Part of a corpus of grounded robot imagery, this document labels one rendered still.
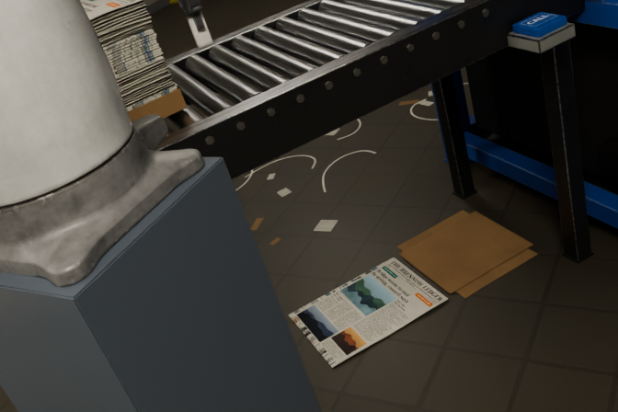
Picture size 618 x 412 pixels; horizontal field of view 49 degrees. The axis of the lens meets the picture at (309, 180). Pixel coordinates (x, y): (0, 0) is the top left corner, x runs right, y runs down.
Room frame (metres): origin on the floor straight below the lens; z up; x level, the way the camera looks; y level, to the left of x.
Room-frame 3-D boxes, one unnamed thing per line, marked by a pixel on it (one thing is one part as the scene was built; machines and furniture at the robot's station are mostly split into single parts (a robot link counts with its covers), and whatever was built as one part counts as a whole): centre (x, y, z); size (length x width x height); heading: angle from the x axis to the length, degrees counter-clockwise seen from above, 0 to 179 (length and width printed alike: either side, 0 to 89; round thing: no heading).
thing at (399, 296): (1.53, -0.04, 0.00); 0.37 x 0.28 x 0.01; 108
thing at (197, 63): (1.49, 0.11, 0.77); 0.47 x 0.05 x 0.05; 18
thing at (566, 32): (1.37, -0.57, 0.70); 0.10 x 0.10 x 0.03; 18
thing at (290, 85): (1.29, -0.08, 0.74); 1.34 x 0.05 x 0.12; 108
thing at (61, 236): (0.58, 0.20, 1.03); 0.22 x 0.18 x 0.06; 143
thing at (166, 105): (1.41, 0.31, 0.83); 0.29 x 0.16 x 0.04; 22
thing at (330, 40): (1.57, -0.13, 0.77); 0.47 x 0.05 x 0.05; 18
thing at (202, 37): (1.37, 0.11, 0.93); 0.03 x 0.01 x 0.07; 108
